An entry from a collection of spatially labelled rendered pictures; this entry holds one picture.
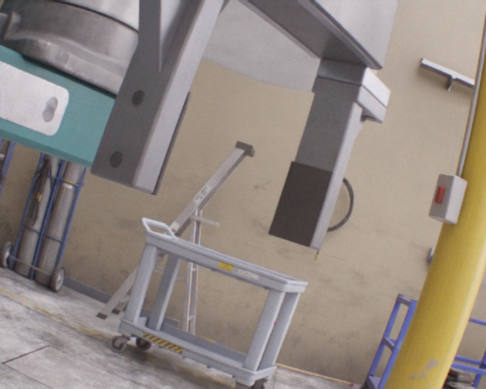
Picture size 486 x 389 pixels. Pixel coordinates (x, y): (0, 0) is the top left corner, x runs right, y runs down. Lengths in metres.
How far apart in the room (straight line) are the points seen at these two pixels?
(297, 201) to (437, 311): 2.41
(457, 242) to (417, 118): 3.66
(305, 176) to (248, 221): 5.76
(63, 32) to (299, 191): 0.24
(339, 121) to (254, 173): 5.78
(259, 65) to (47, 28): 0.22
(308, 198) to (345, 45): 0.08
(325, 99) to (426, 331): 2.42
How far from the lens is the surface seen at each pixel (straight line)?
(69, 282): 6.44
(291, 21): 0.33
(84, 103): 0.52
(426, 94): 6.40
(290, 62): 0.63
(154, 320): 4.84
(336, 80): 0.37
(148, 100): 0.25
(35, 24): 0.52
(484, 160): 2.81
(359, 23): 0.34
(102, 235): 6.34
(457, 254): 2.76
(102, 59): 0.52
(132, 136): 0.25
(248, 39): 0.61
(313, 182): 0.36
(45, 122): 0.49
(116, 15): 0.53
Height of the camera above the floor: 1.08
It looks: 2 degrees up
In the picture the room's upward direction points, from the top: 18 degrees clockwise
